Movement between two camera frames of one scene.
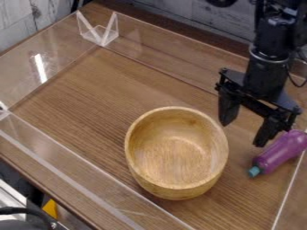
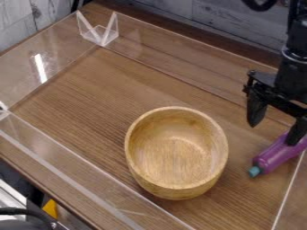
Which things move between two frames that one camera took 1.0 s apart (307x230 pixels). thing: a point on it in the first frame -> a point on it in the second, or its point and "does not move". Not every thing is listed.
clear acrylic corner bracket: (101, 35) does not move
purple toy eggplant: (281, 153) does not move
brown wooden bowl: (177, 150) does not move
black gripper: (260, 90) -> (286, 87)
